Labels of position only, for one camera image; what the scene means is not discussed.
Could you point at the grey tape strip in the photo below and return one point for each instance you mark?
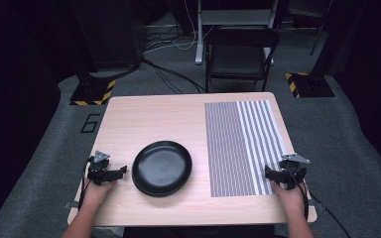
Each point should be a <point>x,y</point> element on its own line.
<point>71,205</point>

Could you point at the person's left hand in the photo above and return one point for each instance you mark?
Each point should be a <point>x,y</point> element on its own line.
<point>96,195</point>

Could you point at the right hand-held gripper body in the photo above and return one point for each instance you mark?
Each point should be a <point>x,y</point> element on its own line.
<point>292,173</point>

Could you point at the person's dark clothing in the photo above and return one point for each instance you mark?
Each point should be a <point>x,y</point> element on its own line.
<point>198,232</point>

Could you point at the grey striped placemat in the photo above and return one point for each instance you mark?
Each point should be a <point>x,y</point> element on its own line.
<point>228,132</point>

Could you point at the black hazard-striped stand base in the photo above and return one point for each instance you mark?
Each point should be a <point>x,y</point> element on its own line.
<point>92,91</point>
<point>311,86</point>

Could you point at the black stand pole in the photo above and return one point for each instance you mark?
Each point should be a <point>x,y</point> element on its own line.
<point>320,39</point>

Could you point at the person's right hand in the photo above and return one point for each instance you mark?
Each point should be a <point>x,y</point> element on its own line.
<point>292,201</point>

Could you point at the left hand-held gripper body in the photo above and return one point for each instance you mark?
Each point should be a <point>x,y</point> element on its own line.
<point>97,170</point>

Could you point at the black folding chair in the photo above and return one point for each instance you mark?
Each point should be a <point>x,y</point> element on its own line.
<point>238,59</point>

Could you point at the white desk frame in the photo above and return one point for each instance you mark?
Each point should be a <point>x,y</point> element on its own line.
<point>200,39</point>

